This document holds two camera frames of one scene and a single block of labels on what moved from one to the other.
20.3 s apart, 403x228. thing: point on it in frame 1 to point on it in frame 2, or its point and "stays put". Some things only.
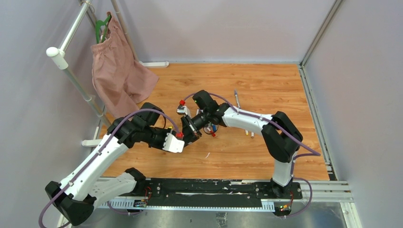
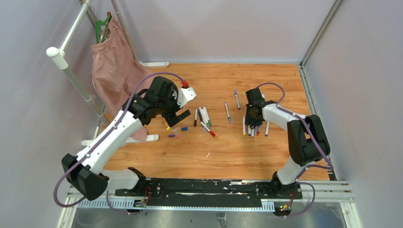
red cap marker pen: x=213 y=134 stays put
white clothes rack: x=62 y=57 stays put
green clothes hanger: x=99 y=23 stays put
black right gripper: x=190 y=131 to x=249 y=120
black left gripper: x=161 y=145 to x=172 y=118
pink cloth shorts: x=119 y=80 stays put
